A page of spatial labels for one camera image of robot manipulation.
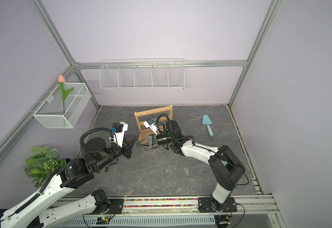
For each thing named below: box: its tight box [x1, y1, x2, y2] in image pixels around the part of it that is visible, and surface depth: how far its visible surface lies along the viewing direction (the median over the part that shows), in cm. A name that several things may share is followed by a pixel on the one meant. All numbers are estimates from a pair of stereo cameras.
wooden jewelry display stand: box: [134, 104, 174, 143], surface depth 82 cm
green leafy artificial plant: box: [23, 144, 67, 188], surface depth 63 cm
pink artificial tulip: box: [57, 74, 75, 115], surface depth 82 cm
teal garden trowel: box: [202, 114, 214, 137], surface depth 111 cm
